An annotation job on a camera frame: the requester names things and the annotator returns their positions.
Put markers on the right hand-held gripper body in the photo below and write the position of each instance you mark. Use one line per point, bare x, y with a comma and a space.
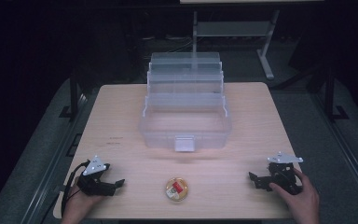
282, 174

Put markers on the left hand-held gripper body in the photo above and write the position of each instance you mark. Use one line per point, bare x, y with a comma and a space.
93, 174

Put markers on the person's left hand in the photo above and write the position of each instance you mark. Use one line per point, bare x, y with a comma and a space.
80, 202

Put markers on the person's right hand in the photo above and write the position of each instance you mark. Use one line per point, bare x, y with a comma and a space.
301, 199

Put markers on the clear plastic tiered storage box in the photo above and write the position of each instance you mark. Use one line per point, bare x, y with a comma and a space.
185, 118

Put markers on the grey metal stand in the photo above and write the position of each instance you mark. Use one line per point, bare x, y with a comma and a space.
234, 29

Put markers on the black metal post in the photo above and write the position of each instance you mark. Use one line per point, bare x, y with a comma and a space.
330, 93
73, 93

